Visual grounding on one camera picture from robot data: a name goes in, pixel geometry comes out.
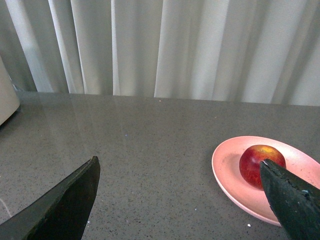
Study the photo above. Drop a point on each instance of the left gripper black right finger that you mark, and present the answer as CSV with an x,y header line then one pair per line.
x,y
294,201

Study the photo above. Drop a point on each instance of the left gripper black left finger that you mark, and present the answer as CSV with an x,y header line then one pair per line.
x,y
61,213

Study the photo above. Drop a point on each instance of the pink plate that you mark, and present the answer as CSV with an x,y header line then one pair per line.
x,y
225,166

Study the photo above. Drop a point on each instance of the white curtain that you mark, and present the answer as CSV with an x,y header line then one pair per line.
x,y
255,51

